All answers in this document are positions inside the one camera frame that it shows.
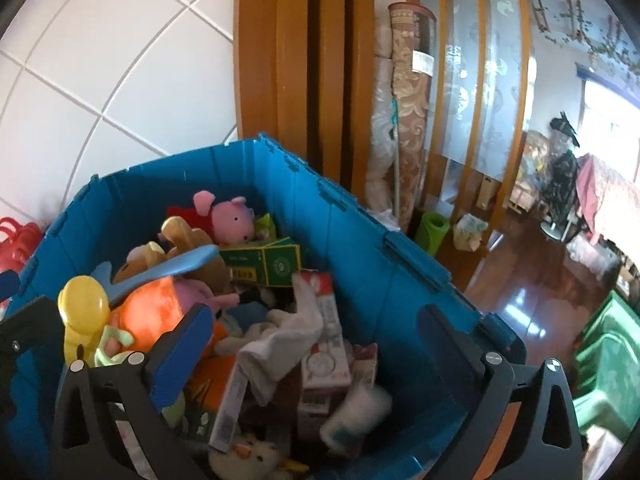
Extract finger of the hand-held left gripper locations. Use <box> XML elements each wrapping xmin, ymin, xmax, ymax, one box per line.
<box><xmin>0</xmin><ymin>297</ymin><xmax>66</xmax><ymax>428</ymax></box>

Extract wooden door frame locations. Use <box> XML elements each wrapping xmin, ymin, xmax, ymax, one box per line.
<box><xmin>234</xmin><ymin>0</ymin><xmax>407</xmax><ymax>197</ymax></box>

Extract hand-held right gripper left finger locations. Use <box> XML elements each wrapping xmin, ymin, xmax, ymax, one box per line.
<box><xmin>52</xmin><ymin>304</ymin><xmax>217</xmax><ymax>480</ymax></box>

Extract red plastic bear basket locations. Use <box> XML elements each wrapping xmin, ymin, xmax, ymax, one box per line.
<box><xmin>0</xmin><ymin>216</ymin><xmax>44</xmax><ymax>281</ymax></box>

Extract floral tissue pack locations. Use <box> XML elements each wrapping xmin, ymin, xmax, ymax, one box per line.
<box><xmin>451</xmin><ymin>213</ymin><xmax>489</xmax><ymax>252</ymax></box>

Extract small pink box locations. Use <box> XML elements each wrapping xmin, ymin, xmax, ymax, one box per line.
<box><xmin>349</xmin><ymin>341</ymin><xmax>379</xmax><ymax>392</ymax></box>

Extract yellow duck toy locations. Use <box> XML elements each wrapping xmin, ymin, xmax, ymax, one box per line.
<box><xmin>56</xmin><ymin>275</ymin><xmax>112</xmax><ymax>367</ymax></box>

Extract dark green carton box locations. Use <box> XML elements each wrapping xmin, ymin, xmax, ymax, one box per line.
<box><xmin>219</xmin><ymin>237</ymin><xmax>302</xmax><ymax>289</ymax></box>

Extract frosted glass partition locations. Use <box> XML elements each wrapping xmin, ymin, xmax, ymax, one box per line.
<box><xmin>404</xmin><ymin>0</ymin><xmax>534</xmax><ymax>182</ymax></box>

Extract green yoga mat roll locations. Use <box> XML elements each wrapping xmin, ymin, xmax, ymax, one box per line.
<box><xmin>416</xmin><ymin>211</ymin><xmax>452</xmax><ymax>257</ymax></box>

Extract wall vine decoration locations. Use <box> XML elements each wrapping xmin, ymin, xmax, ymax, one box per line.
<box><xmin>530</xmin><ymin>0</ymin><xmax>640</xmax><ymax>77</ymax></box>

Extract black hanging clothes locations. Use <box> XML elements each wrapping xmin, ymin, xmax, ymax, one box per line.
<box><xmin>541</xmin><ymin>112</ymin><xmax>582</xmax><ymax>212</ymax></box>

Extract brown plush toy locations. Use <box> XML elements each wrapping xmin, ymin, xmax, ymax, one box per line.
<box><xmin>111</xmin><ymin>216</ymin><xmax>232</xmax><ymax>292</ymax></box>

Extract green foil packet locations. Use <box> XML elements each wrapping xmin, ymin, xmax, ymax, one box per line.
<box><xmin>251</xmin><ymin>212</ymin><xmax>277</xmax><ymax>242</ymax></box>

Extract pink pig plush red dress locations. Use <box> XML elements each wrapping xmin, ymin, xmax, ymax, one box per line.
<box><xmin>166</xmin><ymin>189</ymin><xmax>257</xmax><ymax>247</ymax></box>

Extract white sock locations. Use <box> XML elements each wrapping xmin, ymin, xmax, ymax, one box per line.
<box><xmin>236</xmin><ymin>272</ymin><xmax>326</xmax><ymax>407</ymax></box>

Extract narrow white box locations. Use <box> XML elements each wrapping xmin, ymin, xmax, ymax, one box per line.
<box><xmin>209</xmin><ymin>359</ymin><xmax>252</xmax><ymax>454</ymax></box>

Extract green plastic crate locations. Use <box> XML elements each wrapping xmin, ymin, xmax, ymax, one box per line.
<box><xmin>571</xmin><ymin>289</ymin><xmax>640</xmax><ymax>442</ymax></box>

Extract blue plastic spoon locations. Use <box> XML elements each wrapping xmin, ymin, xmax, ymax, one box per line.
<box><xmin>92</xmin><ymin>244</ymin><xmax>222</xmax><ymax>307</ymax></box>

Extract blue plastic storage bin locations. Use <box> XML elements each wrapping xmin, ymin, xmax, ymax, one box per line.
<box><xmin>0</xmin><ymin>132</ymin><xmax>527</xmax><ymax>480</ymax></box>

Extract white chicken plush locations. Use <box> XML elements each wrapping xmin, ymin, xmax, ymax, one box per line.
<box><xmin>209</xmin><ymin>431</ymin><xmax>312</xmax><ymax>480</ymax></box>

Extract rolled patterned carpet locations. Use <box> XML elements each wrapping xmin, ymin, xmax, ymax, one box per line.
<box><xmin>389</xmin><ymin>2</ymin><xmax>439</xmax><ymax>232</ymax></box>

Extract pink clothes on rack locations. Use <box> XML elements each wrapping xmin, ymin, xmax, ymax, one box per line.
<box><xmin>574</xmin><ymin>154</ymin><xmax>640</xmax><ymax>257</ymax></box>

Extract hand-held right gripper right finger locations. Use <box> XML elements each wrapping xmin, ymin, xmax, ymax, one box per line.
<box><xmin>417</xmin><ymin>304</ymin><xmax>584</xmax><ymax>480</ymax></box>

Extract window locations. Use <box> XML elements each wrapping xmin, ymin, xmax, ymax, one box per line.
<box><xmin>579</xmin><ymin>64</ymin><xmax>640</xmax><ymax>147</ymax></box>

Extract pink and white long box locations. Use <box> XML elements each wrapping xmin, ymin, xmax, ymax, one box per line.
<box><xmin>297</xmin><ymin>269</ymin><xmax>352</xmax><ymax>442</ymax></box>

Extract white paper cup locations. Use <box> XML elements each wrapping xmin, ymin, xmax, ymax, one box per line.
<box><xmin>319</xmin><ymin>386</ymin><xmax>394</xmax><ymax>457</ymax></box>

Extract pink pig plush orange dress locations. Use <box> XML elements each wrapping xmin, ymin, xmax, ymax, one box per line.
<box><xmin>106</xmin><ymin>277</ymin><xmax>242</xmax><ymax>362</ymax></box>

